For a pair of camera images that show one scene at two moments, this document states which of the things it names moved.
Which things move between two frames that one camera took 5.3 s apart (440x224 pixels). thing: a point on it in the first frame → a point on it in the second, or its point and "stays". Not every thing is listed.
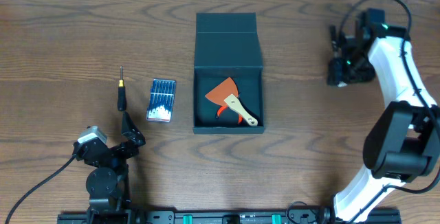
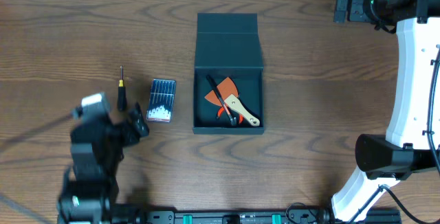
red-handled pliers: (221, 108) stays
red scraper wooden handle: (227, 93) stays
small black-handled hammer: (335, 77) → (233, 120)
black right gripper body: (357, 67) → (357, 11)
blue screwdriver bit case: (161, 100) stays
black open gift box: (227, 45) stays
